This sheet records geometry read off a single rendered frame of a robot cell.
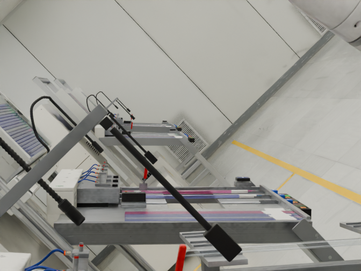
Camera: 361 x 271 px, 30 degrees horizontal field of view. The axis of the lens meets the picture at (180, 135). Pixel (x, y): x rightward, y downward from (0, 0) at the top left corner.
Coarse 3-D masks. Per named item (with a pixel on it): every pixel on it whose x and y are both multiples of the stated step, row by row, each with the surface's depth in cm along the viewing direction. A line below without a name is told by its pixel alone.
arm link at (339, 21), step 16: (288, 0) 93; (304, 0) 90; (320, 0) 90; (336, 0) 89; (352, 0) 89; (320, 16) 92; (336, 16) 91; (352, 16) 90; (336, 32) 94; (352, 32) 92
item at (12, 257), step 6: (0, 252) 104; (6, 252) 104; (0, 258) 100; (6, 258) 100; (12, 258) 101; (18, 258) 101; (24, 258) 101; (30, 258) 104; (0, 264) 97; (6, 264) 97; (12, 264) 97; (18, 264) 97; (24, 264) 98; (30, 264) 104; (0, 270) 94; (6, 270) 94; (12, 270) 94; (18, 270) 94; (24, 270) 98
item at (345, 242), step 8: (320, 240) 125; (328, 240) 124; (336, 240) 124; (344, 240) 124; (352, 240) 124; (360, 240) 124; (200, 248) 121; (208, 248) 121; (248, 248) 121; (256, 248) 122; (264, 248) 122; (272, 248) 122; (280, 248) 122; (288, 248) 122; (296, 248) 123; (304, 248) 123
